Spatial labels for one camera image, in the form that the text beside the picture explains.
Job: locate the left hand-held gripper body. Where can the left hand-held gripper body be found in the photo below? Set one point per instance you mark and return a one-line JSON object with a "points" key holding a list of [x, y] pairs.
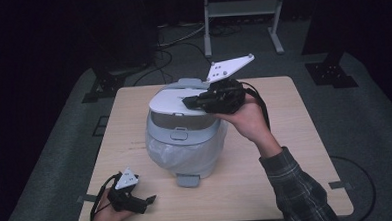
{"points": [[126, 193]]}

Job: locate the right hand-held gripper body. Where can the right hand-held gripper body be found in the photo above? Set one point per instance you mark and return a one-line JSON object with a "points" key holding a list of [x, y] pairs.
{"points": [[226, 95]]}

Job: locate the person's left hand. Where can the person's left hand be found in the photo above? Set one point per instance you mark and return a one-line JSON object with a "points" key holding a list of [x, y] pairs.
{"points": [[108, 217]]}

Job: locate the person's right hand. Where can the person's right hand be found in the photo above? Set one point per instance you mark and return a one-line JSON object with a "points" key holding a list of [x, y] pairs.
{"points": [[248, 121]]}

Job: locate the grey tape strip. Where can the grey tape strip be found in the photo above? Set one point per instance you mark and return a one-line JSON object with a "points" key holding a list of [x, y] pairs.
{"points": [[340, 185], [87, 198]]}

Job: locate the translucent plastic trash bag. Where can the translucent plastic trash bag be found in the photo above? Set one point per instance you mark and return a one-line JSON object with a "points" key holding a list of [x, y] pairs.
{"points": [[186, 156]]}

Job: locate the white metal stand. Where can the white metal stand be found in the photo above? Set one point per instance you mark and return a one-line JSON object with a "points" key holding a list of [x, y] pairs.
{"points": [[243, 8]]}

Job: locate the black stand base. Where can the black stand base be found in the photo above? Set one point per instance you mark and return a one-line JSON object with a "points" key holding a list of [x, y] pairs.
{"points": [[330, 73], [104, 86]]}

